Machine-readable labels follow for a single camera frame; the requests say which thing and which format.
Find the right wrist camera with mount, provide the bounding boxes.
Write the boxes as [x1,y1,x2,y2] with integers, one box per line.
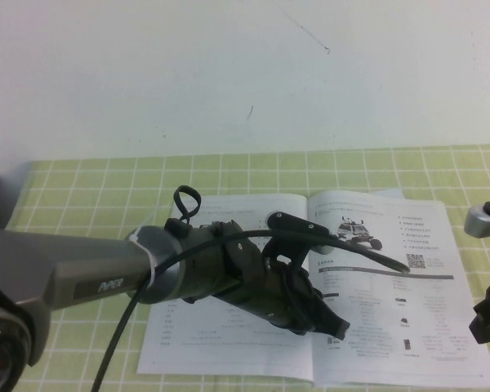
[464,198,490,240]

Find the black looped plug strap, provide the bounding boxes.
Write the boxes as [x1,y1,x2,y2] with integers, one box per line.
[165,185,201,238]

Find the green white checked tablecloth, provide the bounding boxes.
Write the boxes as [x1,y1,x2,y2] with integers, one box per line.
[0,145,490,392]

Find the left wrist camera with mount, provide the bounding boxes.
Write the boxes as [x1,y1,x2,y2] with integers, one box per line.
[261,210,341,271]

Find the white product manual book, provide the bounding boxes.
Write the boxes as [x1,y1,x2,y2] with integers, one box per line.
[136,188,490,392]

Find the white zip tie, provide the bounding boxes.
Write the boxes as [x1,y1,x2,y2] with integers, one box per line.
[128,228,158,287]

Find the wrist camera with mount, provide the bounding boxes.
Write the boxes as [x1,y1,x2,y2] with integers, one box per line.
[464,198,490,240]
[261,210,341,271]

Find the black camera cable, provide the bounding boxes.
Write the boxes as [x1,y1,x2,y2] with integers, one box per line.
[91,230,412,392]

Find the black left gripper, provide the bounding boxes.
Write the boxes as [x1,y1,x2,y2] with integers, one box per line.
[183,219,351,341]

